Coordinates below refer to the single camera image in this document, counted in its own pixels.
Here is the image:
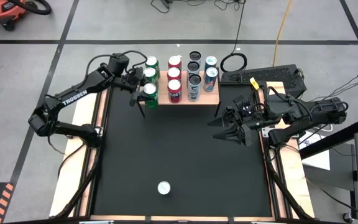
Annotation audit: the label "black hanging cable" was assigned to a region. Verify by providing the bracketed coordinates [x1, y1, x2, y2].
[221, 0, 248, 73]

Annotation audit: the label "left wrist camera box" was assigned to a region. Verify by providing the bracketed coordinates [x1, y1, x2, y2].
[108, 53, 131, 76]

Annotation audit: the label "black beam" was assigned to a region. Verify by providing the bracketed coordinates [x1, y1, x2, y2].
[299, 118, 358, 160]

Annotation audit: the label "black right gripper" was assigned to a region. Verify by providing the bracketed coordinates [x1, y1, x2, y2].
[206, 95, 269, 147]

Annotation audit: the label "small wooden shelf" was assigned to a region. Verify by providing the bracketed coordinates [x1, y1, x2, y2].
[137, 68, 223, 118]

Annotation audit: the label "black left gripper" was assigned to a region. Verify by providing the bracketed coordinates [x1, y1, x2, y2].
[114, 67, 149, 108]

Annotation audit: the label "yellow hanging cable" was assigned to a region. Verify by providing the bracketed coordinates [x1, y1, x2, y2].
[272, 0, 293, 68]

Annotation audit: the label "black perforated case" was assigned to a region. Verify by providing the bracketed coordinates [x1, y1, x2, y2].
[221, 63, 307, 99]

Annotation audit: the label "red Fanta can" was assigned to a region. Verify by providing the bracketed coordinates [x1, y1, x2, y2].
[167, 78, 183, 104]
[167, 67, 182, 82]
[167, 55, 183, 70]

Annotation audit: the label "white paper sheet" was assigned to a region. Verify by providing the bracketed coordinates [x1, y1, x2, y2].
[298, 130, 331, 171]

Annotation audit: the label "green Sprite can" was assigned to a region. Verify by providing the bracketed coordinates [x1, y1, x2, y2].
[142, 67, 160, 85]
[144, 55, 161, 74]
[142, 82, 160, 110]

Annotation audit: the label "black floor cables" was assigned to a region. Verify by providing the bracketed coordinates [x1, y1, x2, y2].
[150, 0, 247, 13]

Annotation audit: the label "blue silver Red Bull can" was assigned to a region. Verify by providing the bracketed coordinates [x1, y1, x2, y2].
[157, 180, 172, 196]
[203, 67, 219, 93]
[204, 55, 218, 70]

